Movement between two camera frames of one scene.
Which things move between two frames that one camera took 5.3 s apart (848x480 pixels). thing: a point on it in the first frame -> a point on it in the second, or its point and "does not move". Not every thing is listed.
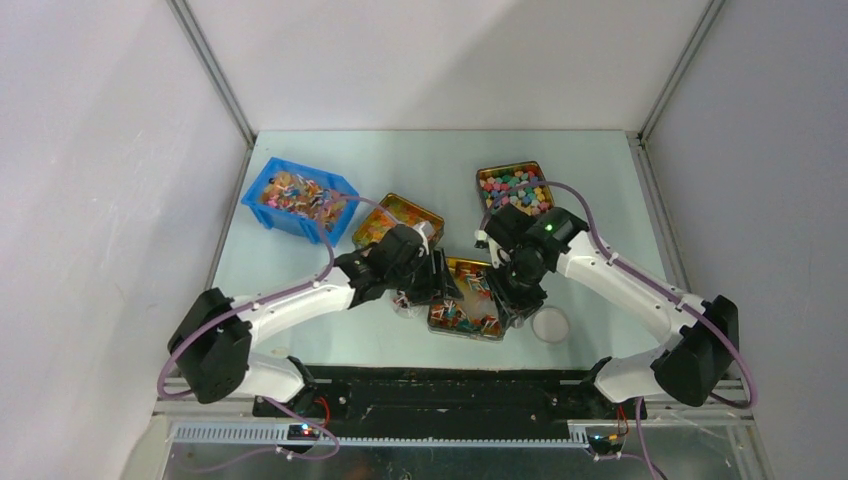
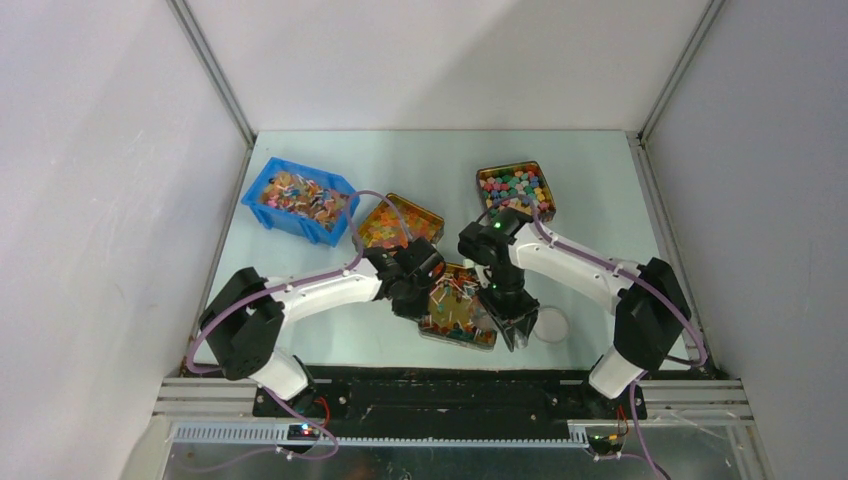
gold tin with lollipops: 475,315 does not move
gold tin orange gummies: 392,212 does not move
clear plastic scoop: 477,305 -> 520,340
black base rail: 453,395 does not move
